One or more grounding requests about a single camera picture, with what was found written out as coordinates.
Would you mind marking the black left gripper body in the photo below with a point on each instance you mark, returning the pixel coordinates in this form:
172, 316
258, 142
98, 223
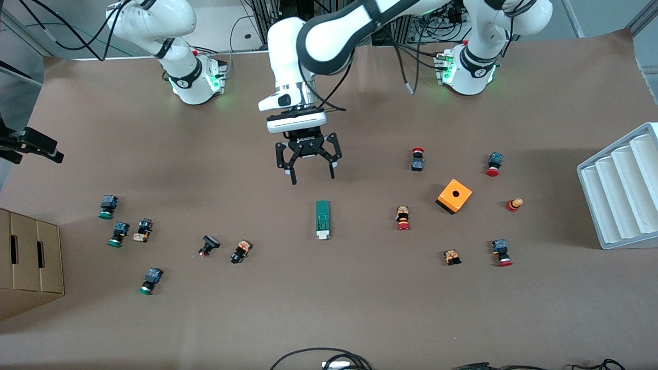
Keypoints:
307, 144

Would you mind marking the green load switch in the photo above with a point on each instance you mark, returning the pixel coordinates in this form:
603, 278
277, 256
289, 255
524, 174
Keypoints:
323, 216

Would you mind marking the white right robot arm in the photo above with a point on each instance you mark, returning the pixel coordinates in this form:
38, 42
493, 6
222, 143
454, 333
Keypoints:
154, 20

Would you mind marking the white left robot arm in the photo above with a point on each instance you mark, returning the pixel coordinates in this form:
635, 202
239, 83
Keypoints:
329, 41

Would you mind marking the red button black block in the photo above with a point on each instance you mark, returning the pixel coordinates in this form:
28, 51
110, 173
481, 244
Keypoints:
417, 164

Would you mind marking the red mushroom button orange block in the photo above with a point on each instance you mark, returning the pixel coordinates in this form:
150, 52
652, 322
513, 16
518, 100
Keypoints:
402, 216

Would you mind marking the brown cardboard box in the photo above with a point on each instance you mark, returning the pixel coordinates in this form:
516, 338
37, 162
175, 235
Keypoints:
4, 246
51, 257
25, 252

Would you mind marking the small orange contact block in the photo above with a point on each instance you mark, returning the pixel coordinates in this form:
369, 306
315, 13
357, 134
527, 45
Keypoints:
452, 256

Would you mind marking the red mushroom button blue block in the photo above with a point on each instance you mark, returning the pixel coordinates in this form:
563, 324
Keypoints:
499, 246
495, 160

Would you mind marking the red yellow button head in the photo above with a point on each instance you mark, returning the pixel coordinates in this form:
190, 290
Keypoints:
513, 205

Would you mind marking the white ribbed tray rack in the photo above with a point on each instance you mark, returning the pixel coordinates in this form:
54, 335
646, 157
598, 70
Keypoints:
617, 205

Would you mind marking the green mushroom push button switch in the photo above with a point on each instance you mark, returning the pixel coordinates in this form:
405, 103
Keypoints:
153, 276
109, 202
121, 228

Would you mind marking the black selector switch orange block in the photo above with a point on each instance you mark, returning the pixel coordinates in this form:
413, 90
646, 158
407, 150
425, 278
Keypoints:
143, 231
241, 251

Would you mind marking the black switch red tip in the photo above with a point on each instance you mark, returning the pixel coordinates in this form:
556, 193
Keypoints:
211, 241

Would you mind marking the orange button enclosure box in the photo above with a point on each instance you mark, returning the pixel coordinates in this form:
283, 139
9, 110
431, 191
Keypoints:
461, 199

